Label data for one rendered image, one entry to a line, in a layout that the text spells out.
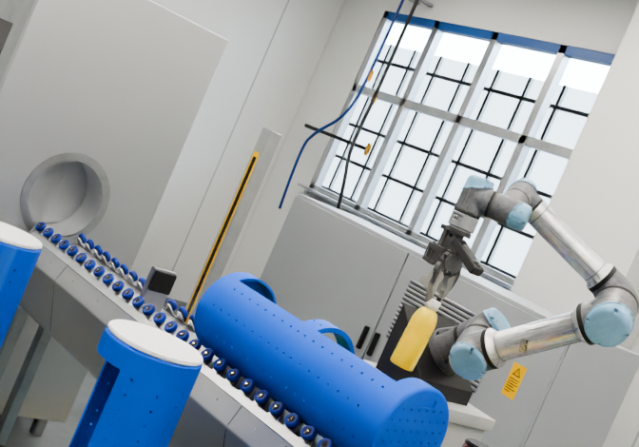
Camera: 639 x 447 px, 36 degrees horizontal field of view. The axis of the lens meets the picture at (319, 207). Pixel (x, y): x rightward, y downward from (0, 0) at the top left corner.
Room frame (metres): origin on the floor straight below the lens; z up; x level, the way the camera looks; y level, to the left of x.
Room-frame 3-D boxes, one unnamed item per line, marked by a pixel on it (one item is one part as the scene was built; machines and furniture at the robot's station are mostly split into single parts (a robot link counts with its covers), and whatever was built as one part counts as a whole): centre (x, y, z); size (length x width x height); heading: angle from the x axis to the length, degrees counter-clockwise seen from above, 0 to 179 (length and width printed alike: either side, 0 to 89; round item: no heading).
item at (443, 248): (2.68, -0.37, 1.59); 0.09 x 0.08 x 0.12; 44
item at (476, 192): (2.67, -0.38, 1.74); 0.09 x 0.08 x 0.11; 74
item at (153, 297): (3.51, 0.42, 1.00); 0.10 x 0.04 x 0.15; 134
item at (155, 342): (2.66, 0.26, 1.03); 0.28 x 0.28 x 0.01
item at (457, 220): (2.67, -0.37, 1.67); 0.08 x 0.08 x 0.05
